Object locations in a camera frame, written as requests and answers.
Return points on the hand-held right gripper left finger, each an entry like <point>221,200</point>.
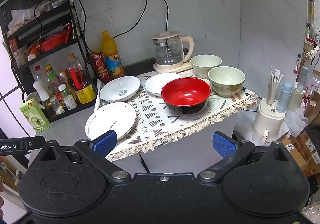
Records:
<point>106,141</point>

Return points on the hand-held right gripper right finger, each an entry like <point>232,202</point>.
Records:
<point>222,144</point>

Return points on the large white plate brown rim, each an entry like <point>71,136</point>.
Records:
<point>107,116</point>

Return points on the white plate script print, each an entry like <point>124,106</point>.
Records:
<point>112,91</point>

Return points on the red and black bowl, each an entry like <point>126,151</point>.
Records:
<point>185,93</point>

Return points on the pale green leaf-pattern bowl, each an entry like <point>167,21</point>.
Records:
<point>225,77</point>

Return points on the plain pale green bowl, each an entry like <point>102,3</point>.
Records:
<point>205,62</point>

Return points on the green cardboard box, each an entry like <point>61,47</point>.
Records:
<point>35,116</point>

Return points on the thin black stick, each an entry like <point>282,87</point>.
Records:
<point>144,164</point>

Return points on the black metal kitchen rack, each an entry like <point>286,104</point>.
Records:
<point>75,110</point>

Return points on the cream countertop appliance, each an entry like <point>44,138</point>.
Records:
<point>265,123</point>

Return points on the patterned fringed table mat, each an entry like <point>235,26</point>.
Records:
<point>150,118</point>

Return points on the white plastic jar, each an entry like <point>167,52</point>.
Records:
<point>70,102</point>

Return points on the clear glass jar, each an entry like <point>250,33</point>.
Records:
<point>56,107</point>

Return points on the white-capped clear bottle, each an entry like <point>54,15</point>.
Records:
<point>40,88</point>

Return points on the small spice jar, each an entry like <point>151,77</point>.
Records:
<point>63,91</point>

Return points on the bundle of white straws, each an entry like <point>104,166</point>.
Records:
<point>272,88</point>

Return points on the white plate crossed print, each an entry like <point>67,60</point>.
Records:
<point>155,85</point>

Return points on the light blue thermos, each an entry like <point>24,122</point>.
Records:
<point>285,98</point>

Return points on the sauce bottle yellow cap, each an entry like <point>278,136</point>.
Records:
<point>52,76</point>

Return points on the orange juice bottle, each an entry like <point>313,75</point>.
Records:
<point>111,56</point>

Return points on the cream kettle base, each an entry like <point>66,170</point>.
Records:
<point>160,68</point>

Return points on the grey-blue bottle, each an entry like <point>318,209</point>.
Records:
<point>302,78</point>

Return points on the red plastic basket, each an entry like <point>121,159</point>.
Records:
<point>53,42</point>

